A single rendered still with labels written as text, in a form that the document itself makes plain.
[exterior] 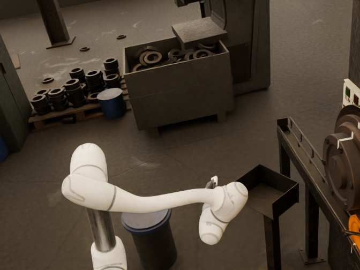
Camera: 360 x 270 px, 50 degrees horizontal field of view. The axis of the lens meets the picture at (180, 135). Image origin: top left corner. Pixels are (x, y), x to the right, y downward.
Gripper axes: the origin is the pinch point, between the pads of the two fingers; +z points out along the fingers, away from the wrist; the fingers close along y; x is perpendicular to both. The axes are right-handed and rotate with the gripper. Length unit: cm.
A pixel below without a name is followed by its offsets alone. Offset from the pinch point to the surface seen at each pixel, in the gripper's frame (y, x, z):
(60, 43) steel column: -117, -309, 555
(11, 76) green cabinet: -110, -211, 226
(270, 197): 31.0, 15.3, 11.1
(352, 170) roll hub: -8, 62, -49
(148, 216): 12, -58, 21
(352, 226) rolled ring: 34, 49, -28
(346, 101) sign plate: -2, 73, 7
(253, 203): 27.4, 6.9, 7.6
